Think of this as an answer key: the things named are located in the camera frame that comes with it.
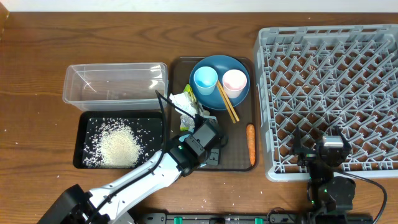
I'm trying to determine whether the pink cup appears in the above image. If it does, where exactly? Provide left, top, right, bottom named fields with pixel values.
left=222, top=69, right=248, bottom=99

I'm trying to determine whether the orange carrot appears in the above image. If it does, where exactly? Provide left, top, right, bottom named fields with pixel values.
left=246, top=124, right=256, bottom=166

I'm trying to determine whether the grey dishwasher rack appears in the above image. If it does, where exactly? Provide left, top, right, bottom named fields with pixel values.
left=254, top=24, right=397, bottom=182

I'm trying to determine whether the dark blue plate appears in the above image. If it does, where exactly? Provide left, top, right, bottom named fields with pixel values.
left=189, top=55, right=251, bottom=110

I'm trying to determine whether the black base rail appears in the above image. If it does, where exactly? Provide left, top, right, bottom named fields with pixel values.
left=136, top=210, right=374, bottom=224

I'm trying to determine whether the light blue bowl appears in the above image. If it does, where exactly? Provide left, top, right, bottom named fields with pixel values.
left=180, top=134, right=209, bottom=167

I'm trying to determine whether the wooden chopstick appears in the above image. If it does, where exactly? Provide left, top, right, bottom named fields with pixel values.
left=217, top=80, right=236, bottom=124
left=223, top=88, right=239, bottom=122

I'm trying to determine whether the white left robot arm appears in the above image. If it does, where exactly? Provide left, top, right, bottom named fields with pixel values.
left=39, top=134, right=228, bottom=223

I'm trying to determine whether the black tray bin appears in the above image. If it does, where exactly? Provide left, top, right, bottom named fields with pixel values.
left=73, top=111, right=162, bottom=169

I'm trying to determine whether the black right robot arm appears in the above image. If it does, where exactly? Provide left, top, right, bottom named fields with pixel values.
left=292, top=126, right=356, bottom=223

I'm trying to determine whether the pile of rice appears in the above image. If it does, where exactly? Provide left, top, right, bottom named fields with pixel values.
left=82, top=118, right=163, bottom=169

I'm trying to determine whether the white paper wrapper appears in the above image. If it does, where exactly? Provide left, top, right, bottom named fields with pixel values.
left=169, top=91, right=210, bottom=128

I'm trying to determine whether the brown serving tray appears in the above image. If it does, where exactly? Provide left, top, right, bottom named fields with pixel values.
left=169, top=57, right=256, bottom=172

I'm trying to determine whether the light blue cup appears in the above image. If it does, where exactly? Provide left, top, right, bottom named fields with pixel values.
left=193, top=67, right=218, bottom=96

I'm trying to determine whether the clear plastic bin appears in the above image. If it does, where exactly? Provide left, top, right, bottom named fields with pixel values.
left=63, top=62, right=169, bottom=111

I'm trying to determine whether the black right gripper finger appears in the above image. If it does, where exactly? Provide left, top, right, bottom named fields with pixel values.
left=334, top=126, right=351, bottom=148
left=292, top=126, right=302, bottom=156

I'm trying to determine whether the green foil snack wrapper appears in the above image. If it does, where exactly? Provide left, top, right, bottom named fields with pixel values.
left=180, top=84, right=202, bottom=131

